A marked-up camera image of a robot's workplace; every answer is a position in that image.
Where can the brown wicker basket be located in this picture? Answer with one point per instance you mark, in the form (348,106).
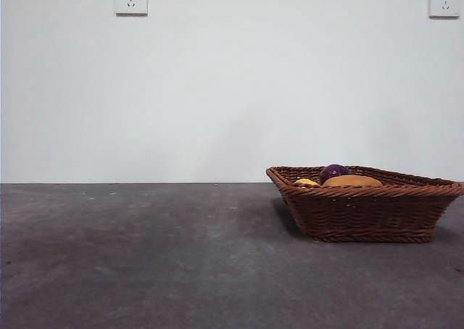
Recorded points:
(362,213)

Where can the purple onion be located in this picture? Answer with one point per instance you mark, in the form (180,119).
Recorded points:
(333,171)

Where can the brown potato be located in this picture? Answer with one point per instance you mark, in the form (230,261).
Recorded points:
(353,181)

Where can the yellow corn cob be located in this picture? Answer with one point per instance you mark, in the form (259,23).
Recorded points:
(306,182)

